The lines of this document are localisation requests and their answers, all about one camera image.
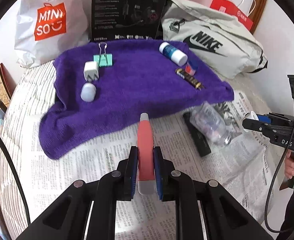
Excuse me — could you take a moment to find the white USB charger plug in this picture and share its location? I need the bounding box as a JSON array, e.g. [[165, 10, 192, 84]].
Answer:
[[83, 61, 99, 82]]

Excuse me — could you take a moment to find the white Miniso plastic bag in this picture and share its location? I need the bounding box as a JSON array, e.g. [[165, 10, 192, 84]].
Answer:
[[14, 0, 89, 68]]

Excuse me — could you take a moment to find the white tape roll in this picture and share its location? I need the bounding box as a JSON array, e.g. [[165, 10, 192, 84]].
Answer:
[[245, 111, 259, 121]]

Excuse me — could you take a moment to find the pink lip balm tube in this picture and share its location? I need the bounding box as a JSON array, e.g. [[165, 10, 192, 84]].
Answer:
[[137, 113, 155, 196]]

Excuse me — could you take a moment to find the white USB adapter cap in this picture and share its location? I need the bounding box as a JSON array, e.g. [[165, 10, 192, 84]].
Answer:
[[80, 82, 96, 102]]

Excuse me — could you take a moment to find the purple towel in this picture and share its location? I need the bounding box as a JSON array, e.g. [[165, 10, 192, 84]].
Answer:
[[39, 40, 234, 159]]

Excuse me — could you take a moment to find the black headset box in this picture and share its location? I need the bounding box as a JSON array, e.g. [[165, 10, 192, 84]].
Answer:
[[90, 0, 166, 42]]

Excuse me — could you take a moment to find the blue pink eraser case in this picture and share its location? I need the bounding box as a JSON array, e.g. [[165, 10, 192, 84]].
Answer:
[[185, 60, 198, 76]]

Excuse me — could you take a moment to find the black cable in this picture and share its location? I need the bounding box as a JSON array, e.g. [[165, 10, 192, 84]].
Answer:
[[0, 121, 31, 224]]

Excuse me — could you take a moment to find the red paper handle bag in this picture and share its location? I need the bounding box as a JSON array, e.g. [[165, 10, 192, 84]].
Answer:
[[210, 0, 257, 30]]

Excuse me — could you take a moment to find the clear bottle with pills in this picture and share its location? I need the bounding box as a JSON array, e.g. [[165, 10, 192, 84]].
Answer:
[[190, 101, 232, 146]]

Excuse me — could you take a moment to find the black gold lipstick tube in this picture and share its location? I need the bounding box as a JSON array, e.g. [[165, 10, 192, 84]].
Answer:
[[175, 68, 204, 90]]

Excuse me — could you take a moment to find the white blue medicine bottle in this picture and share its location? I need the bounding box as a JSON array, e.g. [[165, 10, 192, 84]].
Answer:
[[159, 42, 188, 67]]

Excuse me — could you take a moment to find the grey Nike bag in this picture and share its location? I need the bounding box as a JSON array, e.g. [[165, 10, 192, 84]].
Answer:
[[162, 0, 268, 79]]

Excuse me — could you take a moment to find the black rectangular stick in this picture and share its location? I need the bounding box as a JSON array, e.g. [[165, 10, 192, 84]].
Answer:
[[183, 112, 211, 157]]

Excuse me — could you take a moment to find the green binder clip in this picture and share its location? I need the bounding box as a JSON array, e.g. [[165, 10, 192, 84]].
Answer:
[[93, 42, 113, 67]]

